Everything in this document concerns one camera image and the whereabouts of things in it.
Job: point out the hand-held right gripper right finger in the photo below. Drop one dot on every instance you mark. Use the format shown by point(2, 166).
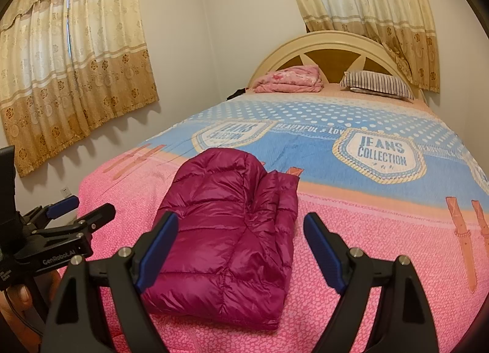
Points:
point(324, 250)

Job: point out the person's left hand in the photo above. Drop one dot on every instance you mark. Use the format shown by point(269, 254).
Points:
point(21, 301)

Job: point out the bed with pink-blue bedspread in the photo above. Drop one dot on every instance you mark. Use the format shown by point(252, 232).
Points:
point(382, 242)

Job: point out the cream wooden bed headboard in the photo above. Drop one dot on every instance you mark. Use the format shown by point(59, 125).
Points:
point(290, 51)

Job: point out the beige floral side window curtain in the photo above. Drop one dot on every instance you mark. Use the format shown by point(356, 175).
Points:
point(76, 70)

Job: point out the beige floral headboard window curtain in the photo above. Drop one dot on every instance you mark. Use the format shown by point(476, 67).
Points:
point(344, 2)

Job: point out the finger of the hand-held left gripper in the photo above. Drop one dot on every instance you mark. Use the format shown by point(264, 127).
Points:
point(63, 206)
point(95, 216)

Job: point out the low white wall socket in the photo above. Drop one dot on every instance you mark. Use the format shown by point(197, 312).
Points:
point(66, 190)

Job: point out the striped pillow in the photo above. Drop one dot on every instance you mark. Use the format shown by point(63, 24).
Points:
point(376, 84)

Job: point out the folded pink floral quilt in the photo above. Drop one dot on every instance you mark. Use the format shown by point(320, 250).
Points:
point(290, 78)

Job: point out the magenta quilted down jacket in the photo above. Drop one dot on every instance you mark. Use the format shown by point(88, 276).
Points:
point(221, 231)

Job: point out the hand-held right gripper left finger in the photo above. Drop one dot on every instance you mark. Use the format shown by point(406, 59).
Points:
point(156, 253)

